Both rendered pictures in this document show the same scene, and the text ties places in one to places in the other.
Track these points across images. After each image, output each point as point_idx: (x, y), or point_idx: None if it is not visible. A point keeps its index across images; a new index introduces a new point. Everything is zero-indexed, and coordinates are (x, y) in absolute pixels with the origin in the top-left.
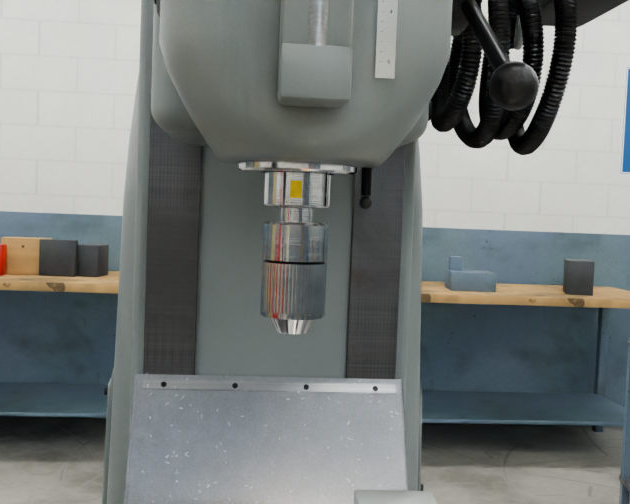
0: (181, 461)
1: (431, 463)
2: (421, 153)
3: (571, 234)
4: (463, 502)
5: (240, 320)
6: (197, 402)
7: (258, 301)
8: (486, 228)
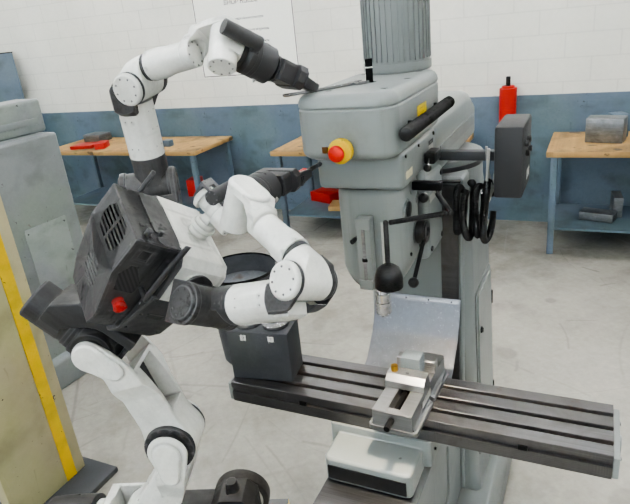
0: (389, 319)
1: None
2: None
3: None
4: None
5: (407, 277)
6: (394, 301)
7: (412, 272)
8: None
